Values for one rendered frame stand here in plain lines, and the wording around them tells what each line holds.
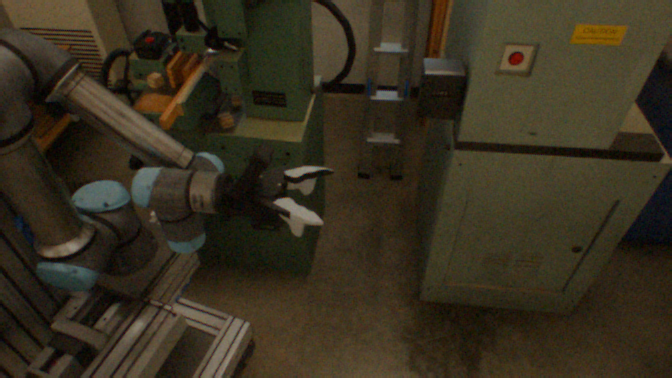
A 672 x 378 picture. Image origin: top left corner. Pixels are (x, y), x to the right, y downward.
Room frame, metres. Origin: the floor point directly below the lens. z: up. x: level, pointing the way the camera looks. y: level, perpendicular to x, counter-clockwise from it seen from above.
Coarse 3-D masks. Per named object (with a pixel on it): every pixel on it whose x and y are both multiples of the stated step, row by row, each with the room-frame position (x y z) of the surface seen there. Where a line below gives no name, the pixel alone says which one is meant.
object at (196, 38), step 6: (180, 30) 1.53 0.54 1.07; (204, 30) 1.53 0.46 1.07; (180, 36) 1.50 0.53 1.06; (186, 36) 1.50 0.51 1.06; (192, 36) 1.50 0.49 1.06; (198, 36) 1.49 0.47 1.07; (204, 36) 1.49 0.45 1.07; (180, 42) 1.50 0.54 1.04; (186, 42) 1.50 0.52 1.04; (192, 42) 1.50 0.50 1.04; (198, 42) 1.49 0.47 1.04; (204, 42) 1.49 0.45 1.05; (180, 48) 1.50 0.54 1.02; (186, 48) 1.50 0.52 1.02; (192, 48) 1.50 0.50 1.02; (198, 48) 1.49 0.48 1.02
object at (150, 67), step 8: (168, 48) 1.61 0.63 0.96; (136, 56) 1.55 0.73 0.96; (168, 56) 1.56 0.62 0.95; (136, 64) 1.53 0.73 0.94; (144, 64) 1.53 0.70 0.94; (152, 64) 1.52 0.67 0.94; (160, 64) 1.52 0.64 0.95; (168, 64) 1.55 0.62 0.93; (136, 72) 1.53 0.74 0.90; (144, 72) 1.53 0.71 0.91; (152, 72) 1.52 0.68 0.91; (160, 72) 1.52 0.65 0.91
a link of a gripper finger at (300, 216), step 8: (280, 200) 0.55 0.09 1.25; (288, 200) 0.55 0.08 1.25; (288, 208) 0.52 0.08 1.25; (296, 208) 0.52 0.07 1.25; (304, 208) 0.52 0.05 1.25; (280, 216) 0.54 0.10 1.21; (296, 216) 0.51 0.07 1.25; (304, 216) 0.51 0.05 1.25; (312, 216) 0.51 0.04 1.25; (296, 224) 0.51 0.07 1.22; (304, 224) 0.51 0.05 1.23; (312, 224) 0.50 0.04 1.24; (320, 224) 0.50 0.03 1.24; (296, 232) 0.51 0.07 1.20
